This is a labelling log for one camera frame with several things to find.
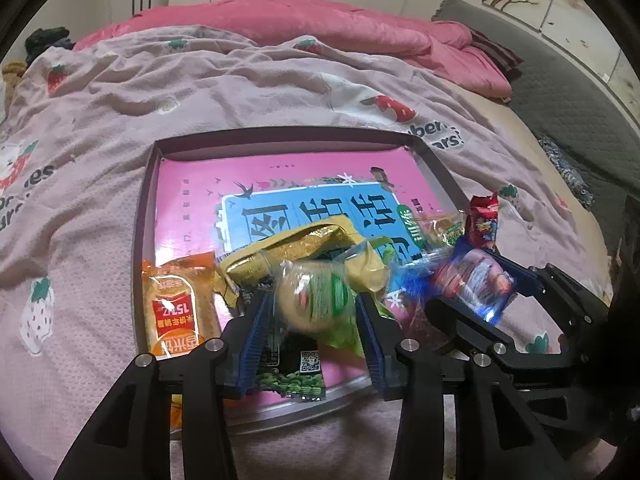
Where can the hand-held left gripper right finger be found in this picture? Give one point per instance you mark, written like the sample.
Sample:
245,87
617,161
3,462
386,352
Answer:
374,345

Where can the orange rice cracker packet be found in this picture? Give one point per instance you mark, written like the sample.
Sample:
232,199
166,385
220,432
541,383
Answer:
175,310

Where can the long yellow candy packet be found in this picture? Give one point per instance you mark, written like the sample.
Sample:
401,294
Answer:
295,245

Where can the grey quilted headboard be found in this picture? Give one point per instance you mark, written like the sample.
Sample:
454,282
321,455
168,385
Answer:
560,85

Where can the clear brown pastry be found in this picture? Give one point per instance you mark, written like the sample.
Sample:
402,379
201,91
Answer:
445,232

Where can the blue cookie packet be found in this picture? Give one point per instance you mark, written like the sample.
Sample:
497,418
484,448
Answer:
475,275

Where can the pink quilt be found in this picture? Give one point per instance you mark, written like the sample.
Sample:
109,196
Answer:
300,20

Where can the blue patterned cloth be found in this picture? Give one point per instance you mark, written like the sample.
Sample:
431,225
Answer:
567,170

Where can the dark shallow cardboard box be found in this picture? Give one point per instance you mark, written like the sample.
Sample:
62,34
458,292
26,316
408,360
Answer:
275,137

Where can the pink strawberry printed blanket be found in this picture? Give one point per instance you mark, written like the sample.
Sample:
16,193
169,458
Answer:
100,135

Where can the pink book with blue label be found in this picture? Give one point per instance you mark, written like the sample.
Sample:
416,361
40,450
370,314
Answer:
190,210

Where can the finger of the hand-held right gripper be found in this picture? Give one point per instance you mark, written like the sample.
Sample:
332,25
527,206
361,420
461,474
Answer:
531,282
460,325

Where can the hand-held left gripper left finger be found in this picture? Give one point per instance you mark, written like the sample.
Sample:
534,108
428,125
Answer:
252,345

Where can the dark clothes pile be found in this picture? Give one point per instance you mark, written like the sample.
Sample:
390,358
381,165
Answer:
47,42

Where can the black green pea packet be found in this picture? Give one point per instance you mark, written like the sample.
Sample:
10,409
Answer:
295,375

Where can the red candy packet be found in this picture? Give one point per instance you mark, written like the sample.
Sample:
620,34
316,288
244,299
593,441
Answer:
482,225

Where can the yellow-brown knit cloth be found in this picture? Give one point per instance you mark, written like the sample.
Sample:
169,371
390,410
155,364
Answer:
10,77

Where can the beige bedsheet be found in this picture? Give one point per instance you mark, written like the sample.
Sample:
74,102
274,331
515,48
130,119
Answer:
510,135

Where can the tree wall painting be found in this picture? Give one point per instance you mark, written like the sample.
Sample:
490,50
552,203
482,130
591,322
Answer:
575,0

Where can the dark red striped cloth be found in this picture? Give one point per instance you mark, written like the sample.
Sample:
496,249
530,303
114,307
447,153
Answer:
500,55

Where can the light green snack pouch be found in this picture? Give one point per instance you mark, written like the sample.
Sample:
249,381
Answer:
345,337

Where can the round green cake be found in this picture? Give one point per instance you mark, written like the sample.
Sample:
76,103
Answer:
312,295

